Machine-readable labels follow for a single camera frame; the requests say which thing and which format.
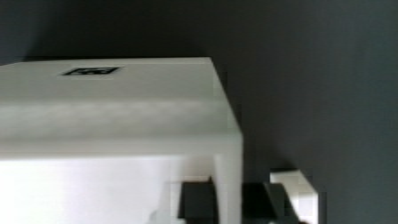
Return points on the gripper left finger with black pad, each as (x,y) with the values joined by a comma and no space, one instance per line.
(198,211)

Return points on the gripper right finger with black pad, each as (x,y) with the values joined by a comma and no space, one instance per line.
(267,204)

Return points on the white drawer cabinet frame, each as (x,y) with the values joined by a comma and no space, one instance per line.
(116,128)

